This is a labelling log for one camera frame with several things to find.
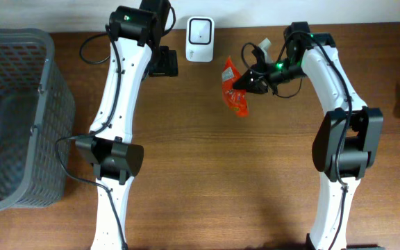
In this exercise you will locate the red snack bag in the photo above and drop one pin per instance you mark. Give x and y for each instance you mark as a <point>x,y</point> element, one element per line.
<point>234,99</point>

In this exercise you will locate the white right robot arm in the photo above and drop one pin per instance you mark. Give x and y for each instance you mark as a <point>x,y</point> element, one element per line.
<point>346,143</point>

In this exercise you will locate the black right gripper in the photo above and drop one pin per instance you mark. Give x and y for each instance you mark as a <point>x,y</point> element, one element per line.
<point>257,75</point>

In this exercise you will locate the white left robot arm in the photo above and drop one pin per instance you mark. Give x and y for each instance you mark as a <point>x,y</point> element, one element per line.
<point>135,53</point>

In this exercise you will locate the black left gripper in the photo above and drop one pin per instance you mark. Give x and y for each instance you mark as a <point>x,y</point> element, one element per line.
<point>169,64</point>

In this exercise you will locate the white barcode scanner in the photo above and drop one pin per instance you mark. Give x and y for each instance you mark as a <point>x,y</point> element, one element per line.
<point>200,35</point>

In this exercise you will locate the grey plastic basket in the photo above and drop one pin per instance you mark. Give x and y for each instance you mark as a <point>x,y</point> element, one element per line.
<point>37,111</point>

